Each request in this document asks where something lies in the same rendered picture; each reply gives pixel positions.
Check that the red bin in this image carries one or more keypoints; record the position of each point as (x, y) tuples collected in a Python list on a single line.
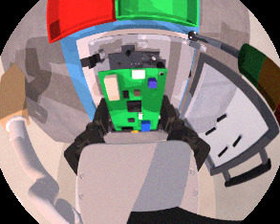
[(65, 17)]

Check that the green bin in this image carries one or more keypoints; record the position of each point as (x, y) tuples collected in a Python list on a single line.
[(182, 12)]

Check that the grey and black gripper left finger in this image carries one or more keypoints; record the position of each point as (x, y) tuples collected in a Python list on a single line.
[(95, 131)]

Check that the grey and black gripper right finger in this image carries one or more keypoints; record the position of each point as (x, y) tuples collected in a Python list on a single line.
[(177, 131)]

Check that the green circuit board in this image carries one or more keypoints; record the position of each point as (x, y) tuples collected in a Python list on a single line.
[(134, 97)]

